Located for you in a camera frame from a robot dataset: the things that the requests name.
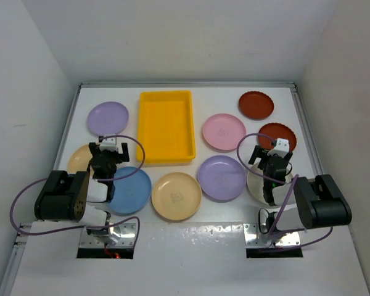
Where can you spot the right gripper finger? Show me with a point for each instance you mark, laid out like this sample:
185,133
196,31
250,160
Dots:
257,153
287,157

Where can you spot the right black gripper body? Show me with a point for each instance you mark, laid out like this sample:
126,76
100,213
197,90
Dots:
265,182

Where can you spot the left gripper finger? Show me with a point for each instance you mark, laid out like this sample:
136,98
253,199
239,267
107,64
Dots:
125,157
94,148

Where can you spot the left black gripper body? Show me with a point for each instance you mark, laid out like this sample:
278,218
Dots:
113,158

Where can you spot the beige plate edge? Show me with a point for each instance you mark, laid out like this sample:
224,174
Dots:
79,160

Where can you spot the cream white plate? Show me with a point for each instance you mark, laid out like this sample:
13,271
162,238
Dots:
255,187

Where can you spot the red fluted dish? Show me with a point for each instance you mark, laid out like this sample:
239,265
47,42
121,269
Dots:
274,131
256,105

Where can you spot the lilac plate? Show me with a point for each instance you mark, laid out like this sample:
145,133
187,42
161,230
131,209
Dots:
222,178
107,118

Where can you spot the pink plate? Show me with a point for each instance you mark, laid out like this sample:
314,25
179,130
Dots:
223,131

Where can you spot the blue plate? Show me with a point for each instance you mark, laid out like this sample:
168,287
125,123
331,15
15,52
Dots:
131,193

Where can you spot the beige plate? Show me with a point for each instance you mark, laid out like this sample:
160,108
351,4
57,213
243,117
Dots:
176,196

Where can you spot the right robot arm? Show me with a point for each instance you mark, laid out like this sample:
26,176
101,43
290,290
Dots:
304,203

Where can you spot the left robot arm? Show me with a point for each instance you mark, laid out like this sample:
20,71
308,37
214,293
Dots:
65,196

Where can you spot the yellow plastic bin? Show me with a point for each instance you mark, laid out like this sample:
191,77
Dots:
166,127

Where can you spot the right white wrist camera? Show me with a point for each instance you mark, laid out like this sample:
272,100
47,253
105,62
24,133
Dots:
281,147

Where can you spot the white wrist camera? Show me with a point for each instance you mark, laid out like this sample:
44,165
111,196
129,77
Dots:
109,144
281,147

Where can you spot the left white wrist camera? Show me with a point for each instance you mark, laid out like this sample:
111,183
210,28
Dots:
109,144

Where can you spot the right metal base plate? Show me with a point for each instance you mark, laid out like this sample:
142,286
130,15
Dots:
255,239

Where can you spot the metal base plate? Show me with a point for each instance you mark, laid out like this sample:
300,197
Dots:
121,236
255,239

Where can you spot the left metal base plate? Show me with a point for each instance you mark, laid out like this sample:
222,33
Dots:
121,236

